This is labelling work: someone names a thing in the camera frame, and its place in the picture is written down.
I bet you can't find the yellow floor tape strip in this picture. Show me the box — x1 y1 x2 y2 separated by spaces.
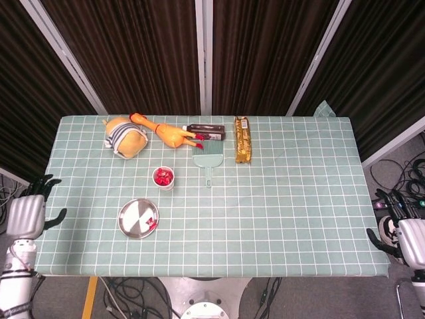
82 276 100 319

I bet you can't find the dark grape juice carton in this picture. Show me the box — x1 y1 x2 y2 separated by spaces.
181 123 226 142

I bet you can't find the light green comb brush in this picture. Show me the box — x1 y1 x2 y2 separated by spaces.
192 139 224 189

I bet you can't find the black cable with switch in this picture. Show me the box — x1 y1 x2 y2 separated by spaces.
254 277 283 319

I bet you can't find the gold foil snack pack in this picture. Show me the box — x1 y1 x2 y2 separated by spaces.
234 116 253 164

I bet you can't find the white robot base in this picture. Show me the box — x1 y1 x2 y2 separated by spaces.
158 276 253 319

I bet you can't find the dark brown curtain panel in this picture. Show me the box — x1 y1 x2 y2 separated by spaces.
294 0 425 162
0 0 99 187
39 0 202 116
211 0 339 116

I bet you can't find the grey partition frame rail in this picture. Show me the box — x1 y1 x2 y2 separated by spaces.
0 165 33 187
361 115 425 169

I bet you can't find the green checked tablecloth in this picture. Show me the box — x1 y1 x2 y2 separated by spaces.
33 99 391 279

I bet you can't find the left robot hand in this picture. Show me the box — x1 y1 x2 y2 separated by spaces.
5 173 68 241

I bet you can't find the orange rubber chicken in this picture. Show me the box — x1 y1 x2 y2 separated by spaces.
128 112 205 150

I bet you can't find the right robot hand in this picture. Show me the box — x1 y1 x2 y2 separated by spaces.
366 187 425 267

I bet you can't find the grey metal tube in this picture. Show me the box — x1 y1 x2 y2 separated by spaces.
394 280 405 319

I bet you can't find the white paper cup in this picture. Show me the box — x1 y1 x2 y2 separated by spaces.
151 165 176 193

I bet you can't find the grey partition frame post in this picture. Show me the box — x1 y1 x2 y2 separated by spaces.
285 0 353 117
19 0 108 116
195 0 213 116

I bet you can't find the yellow striped plush toy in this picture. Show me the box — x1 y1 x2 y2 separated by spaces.
102 116 149 160

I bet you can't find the round steel plate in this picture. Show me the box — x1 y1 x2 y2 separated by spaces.
118 198 160 239

